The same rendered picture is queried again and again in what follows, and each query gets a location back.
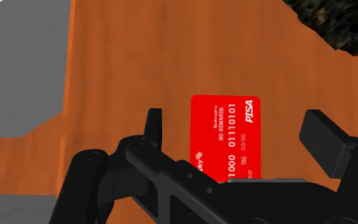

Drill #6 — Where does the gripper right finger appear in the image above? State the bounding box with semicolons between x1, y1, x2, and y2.
298;109;358;224

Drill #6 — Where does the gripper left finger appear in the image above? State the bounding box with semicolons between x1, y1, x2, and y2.
48;108;261;224

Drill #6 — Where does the red bank card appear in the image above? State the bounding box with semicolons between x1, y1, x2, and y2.
189;94;263;184

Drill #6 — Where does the orange wooden table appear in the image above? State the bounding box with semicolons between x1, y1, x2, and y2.
0;0;358;224

